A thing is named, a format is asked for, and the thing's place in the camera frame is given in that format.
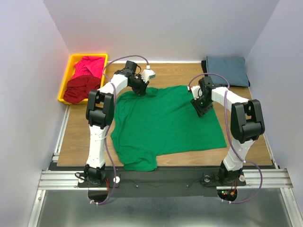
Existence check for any green t shirt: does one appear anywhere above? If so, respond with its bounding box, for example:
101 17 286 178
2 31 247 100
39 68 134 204
111 85 227 171

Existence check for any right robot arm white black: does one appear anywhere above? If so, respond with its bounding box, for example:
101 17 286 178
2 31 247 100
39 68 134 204
187 73 265 183

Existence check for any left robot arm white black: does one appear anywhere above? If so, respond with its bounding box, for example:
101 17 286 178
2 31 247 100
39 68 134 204
84 61 155 185

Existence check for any folded blue grey t shirt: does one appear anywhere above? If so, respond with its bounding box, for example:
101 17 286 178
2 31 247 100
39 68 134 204
206 56 250 87

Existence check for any pink t shirt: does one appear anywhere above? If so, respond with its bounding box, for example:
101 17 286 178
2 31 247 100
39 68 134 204
71 56 105 79

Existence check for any dark red t shirt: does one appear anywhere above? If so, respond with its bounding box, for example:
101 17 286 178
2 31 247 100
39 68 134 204
63 75 101 104

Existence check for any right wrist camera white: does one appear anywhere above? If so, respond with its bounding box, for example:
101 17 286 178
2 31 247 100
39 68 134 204
187 86 203 100

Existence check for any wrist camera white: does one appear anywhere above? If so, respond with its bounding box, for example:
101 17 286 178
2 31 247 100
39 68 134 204
141 69 156 83
187 86 203 100

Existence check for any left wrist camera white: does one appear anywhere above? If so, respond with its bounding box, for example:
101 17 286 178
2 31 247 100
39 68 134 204
141 69 156 83

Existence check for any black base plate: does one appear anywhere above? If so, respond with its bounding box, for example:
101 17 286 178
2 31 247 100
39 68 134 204
75 166 246 201

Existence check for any aluminium rail frame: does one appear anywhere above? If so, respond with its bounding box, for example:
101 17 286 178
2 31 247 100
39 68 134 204
29 105 303 227

